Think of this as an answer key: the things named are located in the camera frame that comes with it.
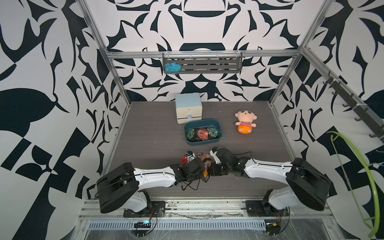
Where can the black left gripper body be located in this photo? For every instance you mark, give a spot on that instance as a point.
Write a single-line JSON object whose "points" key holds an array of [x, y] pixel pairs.
{"points": [[198, 175]]}

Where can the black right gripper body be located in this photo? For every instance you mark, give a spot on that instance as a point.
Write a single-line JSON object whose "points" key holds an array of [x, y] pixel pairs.
{"points": [[217, 169]]}

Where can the green label tea bag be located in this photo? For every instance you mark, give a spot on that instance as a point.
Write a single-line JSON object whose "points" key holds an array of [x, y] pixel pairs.
{"points": [[213, 133]]}

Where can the pink label red tea bag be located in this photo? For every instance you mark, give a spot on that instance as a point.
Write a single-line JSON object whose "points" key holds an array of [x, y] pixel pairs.
{"points": [[203, 134]]}

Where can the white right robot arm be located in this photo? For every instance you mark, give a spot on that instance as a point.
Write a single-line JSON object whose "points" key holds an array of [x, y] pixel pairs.
{"points": [[305, 185]]}

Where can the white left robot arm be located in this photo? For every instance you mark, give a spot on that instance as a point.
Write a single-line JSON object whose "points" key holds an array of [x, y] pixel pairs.
{"points": [[125, 185]]}

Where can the shiny red foil tea bag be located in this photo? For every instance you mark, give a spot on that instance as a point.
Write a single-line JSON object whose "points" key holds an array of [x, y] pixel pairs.
{"points": [[184, 160]]}

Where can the beige label floral tea bag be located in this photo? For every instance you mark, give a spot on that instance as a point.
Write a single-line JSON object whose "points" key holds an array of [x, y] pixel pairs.
{"points": [[205, 158]]}

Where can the teal label tea bag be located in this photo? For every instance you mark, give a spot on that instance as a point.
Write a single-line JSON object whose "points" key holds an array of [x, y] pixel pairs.
{"points": [[191, 135]]}

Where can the teal plastic storage box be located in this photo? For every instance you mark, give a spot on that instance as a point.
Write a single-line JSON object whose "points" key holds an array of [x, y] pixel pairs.
{"points": [[203, 124]]}

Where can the blue white drawer box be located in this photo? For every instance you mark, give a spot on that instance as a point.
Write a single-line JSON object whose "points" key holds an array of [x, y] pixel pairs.
{"points": [[189, 108]]}

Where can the black right connector box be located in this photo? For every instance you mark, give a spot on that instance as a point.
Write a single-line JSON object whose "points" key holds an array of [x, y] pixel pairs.
{"points": [[273, 229]]}

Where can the pink plush doll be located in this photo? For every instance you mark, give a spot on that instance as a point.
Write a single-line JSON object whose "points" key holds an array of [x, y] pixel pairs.
{"points": [[245, 121]]}

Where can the green led circuit board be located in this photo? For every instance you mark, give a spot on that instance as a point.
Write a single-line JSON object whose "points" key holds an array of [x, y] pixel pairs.
{"points": [[143, 224]]}

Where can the blue crocheted cloth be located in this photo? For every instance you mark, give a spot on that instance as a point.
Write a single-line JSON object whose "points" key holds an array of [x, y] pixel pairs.
{"points": [[172, 68]]}

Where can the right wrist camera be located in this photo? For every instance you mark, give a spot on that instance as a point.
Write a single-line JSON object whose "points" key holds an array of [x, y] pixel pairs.
{"points": [[213, 154]]}

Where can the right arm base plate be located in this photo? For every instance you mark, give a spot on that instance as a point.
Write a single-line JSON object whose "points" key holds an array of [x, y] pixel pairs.
{"points": [[261, 208]]}

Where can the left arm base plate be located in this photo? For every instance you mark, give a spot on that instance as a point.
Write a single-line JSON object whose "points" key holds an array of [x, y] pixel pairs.
{"points": [[147, 208]]}

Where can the perforated metal front rail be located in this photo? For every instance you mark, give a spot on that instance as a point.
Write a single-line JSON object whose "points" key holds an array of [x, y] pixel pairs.
{"points": [[225, 224]]}

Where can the grey wall rack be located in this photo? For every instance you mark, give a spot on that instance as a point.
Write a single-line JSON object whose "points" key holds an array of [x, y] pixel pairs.
{"points": [[205, 63]]}

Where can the black hook rail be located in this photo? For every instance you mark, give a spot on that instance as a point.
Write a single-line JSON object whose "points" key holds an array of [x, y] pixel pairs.
{"points": [[354, 103]]}

